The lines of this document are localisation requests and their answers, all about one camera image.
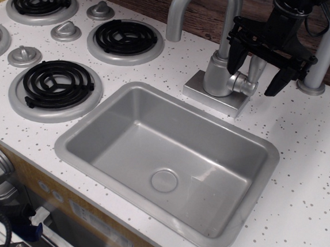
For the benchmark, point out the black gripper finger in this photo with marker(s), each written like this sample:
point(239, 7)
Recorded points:
point(237, 54)
point(280, 80)

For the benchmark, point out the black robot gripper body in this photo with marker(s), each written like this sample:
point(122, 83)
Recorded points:
point(276, 40)

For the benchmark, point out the silver faucet lever handle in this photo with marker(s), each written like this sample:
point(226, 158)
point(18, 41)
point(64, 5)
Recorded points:
point(247, 84)

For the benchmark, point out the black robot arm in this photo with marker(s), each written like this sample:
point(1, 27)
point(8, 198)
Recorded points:
point(275, 41)

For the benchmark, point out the grey vertical support pole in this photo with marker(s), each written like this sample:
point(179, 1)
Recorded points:
point(313, 83)

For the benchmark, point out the black coil burner back right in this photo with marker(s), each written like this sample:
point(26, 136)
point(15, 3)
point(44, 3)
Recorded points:
point(125, 42)

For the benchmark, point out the black coil burner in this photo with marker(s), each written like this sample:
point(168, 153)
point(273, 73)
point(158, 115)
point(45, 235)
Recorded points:
point(41, 12)
point(125, 42)
point(55, 91)

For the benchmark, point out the grey plastic sink basin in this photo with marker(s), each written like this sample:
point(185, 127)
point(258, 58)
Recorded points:
point(196, 174)

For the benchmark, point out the silver stove knob top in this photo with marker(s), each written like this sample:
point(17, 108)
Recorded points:
point(100, 11)

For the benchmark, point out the silver stove knob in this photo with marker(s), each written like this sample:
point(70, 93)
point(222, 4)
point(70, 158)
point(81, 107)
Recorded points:
point(100, 11)
point(24, 57)
point(66, 32)

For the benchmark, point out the silver stove knob middle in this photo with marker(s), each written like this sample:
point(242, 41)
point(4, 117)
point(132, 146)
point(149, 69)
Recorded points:
point(66, 32)

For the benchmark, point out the black coil burner front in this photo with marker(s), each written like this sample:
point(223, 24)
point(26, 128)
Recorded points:
point(55, 91)

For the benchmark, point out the black coil burner back left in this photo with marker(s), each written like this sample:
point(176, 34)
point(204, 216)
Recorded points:
point(41, 12)

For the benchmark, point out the silver stove knob lower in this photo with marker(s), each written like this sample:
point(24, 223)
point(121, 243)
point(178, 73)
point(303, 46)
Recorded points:
point(24, 57)

